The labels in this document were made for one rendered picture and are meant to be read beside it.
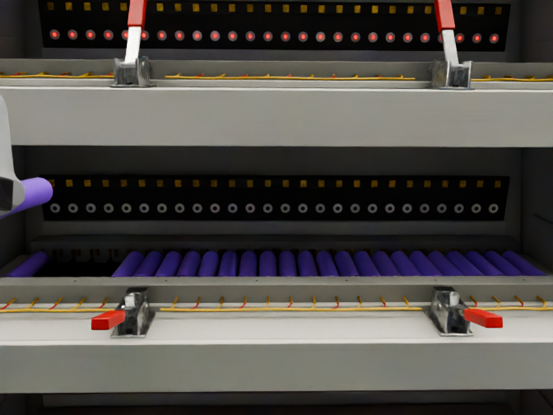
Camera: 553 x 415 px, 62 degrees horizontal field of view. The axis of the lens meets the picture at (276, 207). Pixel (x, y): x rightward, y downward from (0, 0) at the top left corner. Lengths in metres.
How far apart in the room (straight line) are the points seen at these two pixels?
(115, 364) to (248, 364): 0.11
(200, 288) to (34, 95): 0.21
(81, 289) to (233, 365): 0.15
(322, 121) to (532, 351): 0.25
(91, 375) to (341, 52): 0.42
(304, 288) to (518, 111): 0.23
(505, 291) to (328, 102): 0.24
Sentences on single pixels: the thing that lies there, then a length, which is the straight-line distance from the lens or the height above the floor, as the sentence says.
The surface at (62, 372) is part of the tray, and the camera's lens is 0.43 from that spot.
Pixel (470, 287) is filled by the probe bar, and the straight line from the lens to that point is 0.46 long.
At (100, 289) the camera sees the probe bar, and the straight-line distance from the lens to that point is 0.44.
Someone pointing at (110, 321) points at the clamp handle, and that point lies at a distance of 0.34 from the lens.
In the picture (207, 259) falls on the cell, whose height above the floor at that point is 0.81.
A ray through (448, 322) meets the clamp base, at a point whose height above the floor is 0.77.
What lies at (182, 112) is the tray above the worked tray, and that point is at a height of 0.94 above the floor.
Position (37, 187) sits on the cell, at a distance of 0.33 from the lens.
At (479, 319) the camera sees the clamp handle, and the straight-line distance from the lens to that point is 0.36.
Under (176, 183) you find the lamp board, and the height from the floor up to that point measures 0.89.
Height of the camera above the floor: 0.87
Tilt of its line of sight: level
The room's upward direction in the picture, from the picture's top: straight up
